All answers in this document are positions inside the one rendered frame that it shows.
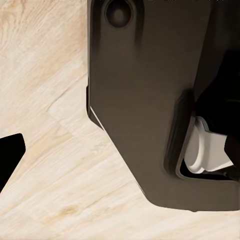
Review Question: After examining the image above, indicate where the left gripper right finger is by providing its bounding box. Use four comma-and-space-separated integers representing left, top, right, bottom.
224, 132, 240, 173

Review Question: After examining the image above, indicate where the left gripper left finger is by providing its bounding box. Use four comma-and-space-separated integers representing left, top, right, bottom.
0, 133, 26, 193

